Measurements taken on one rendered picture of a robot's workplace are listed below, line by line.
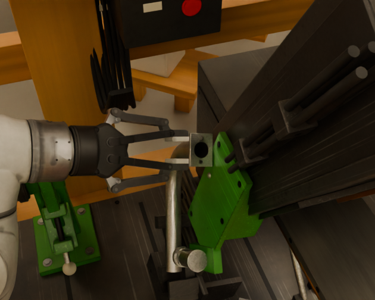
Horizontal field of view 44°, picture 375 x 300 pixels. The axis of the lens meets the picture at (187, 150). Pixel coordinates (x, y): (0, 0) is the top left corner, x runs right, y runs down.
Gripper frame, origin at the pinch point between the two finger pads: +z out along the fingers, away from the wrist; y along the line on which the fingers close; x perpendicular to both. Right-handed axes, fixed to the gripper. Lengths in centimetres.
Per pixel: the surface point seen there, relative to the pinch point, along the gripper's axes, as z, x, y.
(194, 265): 1.6, 0.6, -19.7
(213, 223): 3.8, -2.1, -12.4
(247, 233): 10.2, -3.1, -14.5
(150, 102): 77, 180, 27
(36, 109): 18, 208, 23
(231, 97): 11.0, 2.7, 9.6
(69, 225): -12.6, 26.9, -15.5
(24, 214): -17, 48, -15
